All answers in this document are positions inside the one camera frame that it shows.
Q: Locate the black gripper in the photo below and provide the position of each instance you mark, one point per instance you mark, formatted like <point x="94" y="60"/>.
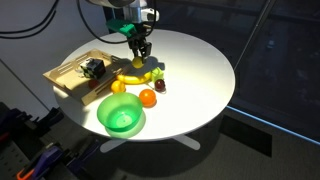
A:
<point x="137" y="33"/>

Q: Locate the green plastic bowl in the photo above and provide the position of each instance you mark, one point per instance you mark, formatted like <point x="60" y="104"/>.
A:
<point x="120" y="111"/>

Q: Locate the small red toy fruit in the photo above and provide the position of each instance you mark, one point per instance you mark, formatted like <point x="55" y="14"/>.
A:
<point x="93" y="83"/>

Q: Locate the dark red toy plum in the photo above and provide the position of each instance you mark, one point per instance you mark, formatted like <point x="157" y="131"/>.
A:
<point x="160" y="85"/>

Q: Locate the light wooden tray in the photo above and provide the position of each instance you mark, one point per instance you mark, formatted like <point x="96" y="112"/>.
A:
<point x="66" y="81"/>

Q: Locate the lime green block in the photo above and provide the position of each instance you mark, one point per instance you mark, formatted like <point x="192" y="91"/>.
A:
<point x="157" y="74"/>

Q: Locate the zebra print checkered cube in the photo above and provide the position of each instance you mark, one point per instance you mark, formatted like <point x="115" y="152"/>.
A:
<point x="93" y="68"/>

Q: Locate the yellow toy banana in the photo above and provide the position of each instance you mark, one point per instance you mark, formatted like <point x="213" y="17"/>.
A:
<point x="131" y="80"/>

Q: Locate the yellow orange round toy fruit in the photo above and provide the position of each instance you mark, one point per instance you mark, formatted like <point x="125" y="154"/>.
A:
<point x="118" y="87"/>

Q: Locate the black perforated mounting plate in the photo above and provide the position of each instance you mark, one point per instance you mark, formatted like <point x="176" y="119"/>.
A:
<point x="11" y="160"/>

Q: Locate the toy orange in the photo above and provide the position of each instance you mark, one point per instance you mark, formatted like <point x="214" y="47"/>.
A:
<point x="147" y="97"/>

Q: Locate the small clear shiny object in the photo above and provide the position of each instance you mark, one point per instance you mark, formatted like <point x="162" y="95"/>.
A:
<point x="79" y="70"/>

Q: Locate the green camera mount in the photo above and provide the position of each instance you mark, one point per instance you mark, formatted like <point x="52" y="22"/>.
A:
<point x="125" y="28"/>

